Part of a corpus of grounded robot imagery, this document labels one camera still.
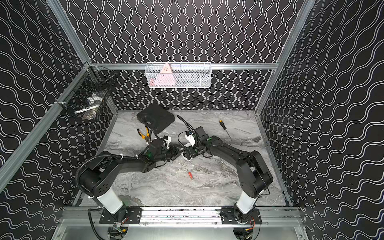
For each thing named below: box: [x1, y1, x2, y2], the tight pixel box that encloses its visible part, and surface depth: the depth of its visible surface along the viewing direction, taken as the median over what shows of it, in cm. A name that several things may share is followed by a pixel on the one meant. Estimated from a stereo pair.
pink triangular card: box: [154, 62, 176, 86], surface depth 91 cm
